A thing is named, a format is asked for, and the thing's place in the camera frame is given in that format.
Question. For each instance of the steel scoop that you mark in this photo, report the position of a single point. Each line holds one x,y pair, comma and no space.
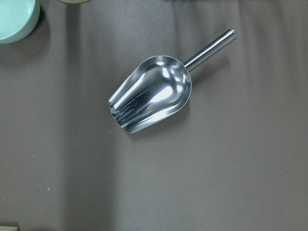
159,87

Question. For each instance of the mint green bowl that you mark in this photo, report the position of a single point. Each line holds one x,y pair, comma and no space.
17,19

